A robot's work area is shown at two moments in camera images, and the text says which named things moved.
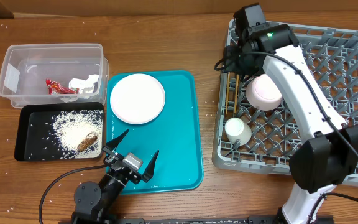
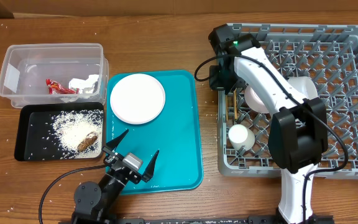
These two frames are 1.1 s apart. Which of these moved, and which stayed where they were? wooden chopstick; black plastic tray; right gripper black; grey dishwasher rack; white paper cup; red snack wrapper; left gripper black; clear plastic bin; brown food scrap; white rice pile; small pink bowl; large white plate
Moved: wooden chopstick; white paper cup; small pink bowl; right gripper black
Stayed: red snack wrapper; white rice pile; left gripper black; brown food scrap; large white plate; clear plastic bin; grey dishwasher rack; black plastic tray
